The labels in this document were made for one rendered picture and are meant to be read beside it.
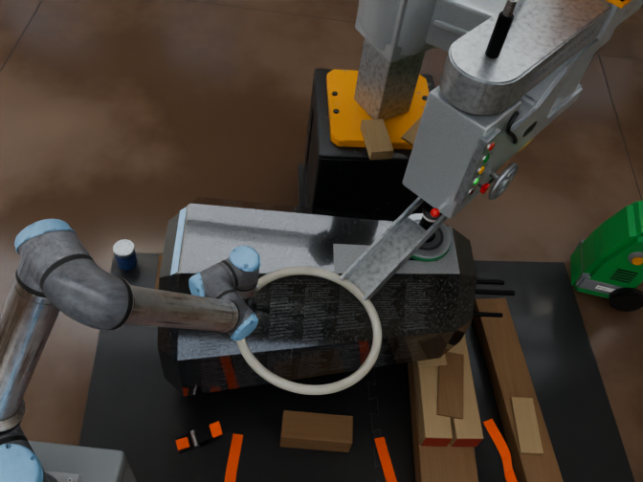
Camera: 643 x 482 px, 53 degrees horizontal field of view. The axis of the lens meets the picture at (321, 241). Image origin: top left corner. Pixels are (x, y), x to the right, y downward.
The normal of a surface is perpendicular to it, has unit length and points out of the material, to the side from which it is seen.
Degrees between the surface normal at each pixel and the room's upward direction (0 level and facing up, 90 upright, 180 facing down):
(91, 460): 0
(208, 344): 45
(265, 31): 0
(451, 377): 0
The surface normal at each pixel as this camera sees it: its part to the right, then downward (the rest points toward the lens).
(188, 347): 0.11, 0.14
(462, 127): -0.69, 0.54
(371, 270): -0.09, -0.43
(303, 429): 0.10, -0.59
